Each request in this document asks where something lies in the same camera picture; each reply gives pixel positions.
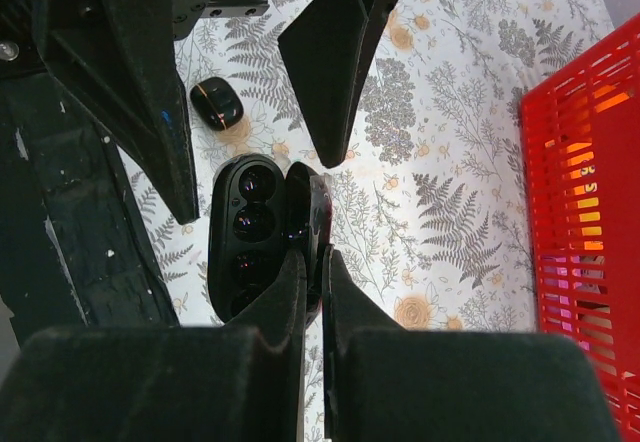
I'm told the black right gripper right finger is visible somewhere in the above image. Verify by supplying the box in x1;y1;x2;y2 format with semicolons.
322;248;620;441

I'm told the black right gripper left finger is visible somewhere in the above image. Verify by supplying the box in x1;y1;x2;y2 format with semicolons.
1;250;307;441

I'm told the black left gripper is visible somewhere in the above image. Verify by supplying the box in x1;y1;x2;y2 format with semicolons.
42;0;398;224

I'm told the long black earbud charging case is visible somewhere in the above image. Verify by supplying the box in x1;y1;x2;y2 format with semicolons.
207;154;333;325

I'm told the black case with gold line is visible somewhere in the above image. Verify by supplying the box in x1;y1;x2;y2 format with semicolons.
189;77;244;132

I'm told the floral patterned table mat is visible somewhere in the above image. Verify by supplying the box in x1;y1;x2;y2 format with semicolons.
119;0;619;442

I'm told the red plastic shopping basket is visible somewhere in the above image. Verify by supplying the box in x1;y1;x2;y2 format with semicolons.
521;18;639;441

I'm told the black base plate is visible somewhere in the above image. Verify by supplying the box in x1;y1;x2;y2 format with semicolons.
1;0;178;341

